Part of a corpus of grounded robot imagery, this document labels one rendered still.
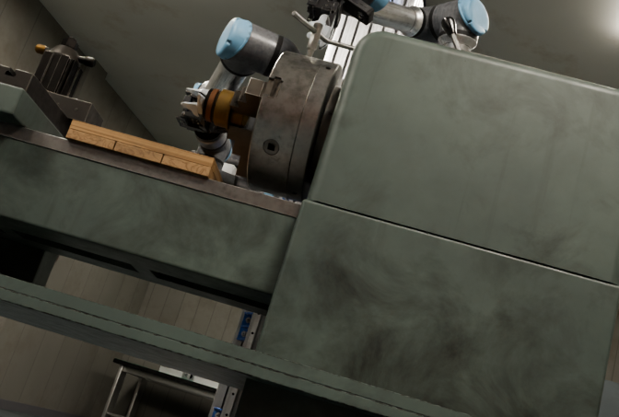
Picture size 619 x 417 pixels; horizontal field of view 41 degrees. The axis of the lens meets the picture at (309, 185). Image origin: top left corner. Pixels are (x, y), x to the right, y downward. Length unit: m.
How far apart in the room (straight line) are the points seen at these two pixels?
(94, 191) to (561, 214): 0.89
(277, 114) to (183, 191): 0.25
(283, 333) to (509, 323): 0.40
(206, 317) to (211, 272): 8.19
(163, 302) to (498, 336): 8.59
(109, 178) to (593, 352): 0.96
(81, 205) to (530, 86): 0.90
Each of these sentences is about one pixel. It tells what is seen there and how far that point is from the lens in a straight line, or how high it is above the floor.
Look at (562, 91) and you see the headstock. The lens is 1.68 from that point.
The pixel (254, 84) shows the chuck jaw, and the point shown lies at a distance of 1.73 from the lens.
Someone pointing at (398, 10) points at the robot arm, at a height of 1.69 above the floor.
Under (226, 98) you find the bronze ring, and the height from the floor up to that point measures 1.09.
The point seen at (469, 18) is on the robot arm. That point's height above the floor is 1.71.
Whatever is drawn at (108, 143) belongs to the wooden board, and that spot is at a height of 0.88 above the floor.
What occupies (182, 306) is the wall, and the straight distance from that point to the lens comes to 9.88.
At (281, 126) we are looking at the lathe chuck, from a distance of 1.68.
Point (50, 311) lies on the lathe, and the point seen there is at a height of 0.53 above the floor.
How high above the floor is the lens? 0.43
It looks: 17 degrees up
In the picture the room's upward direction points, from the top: 17 degrees clockwise
